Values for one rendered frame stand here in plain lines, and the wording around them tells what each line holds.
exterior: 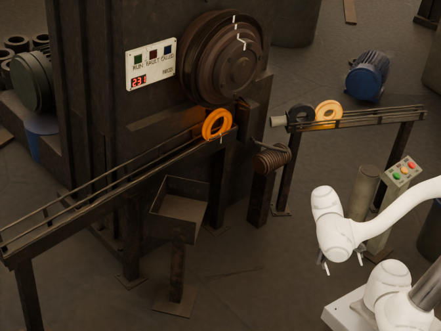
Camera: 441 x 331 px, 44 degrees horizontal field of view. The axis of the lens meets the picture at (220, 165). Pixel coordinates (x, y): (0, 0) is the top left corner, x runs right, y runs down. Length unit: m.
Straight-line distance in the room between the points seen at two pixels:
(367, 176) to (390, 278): 0.89
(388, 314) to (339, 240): 0.46
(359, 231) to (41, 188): 2.22
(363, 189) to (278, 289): 0.72
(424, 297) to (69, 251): 1.89
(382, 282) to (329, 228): 0.49
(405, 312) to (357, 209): 1.13
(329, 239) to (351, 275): 1.34
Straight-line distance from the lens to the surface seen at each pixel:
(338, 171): 3.88
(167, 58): 2.47
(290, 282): 3.06
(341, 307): 2.47
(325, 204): 1.96
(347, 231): 1.88
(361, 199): 3.13
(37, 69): 3.49
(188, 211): 2.47
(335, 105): 3.05
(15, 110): 3.86
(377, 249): 3.30
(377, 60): 4.79
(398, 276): 2.30
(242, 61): 2.48
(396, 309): 2.18
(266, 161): 2.96
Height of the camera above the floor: 2.29
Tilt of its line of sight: 38 degrees down
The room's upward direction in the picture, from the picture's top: 7 degrees clockwise
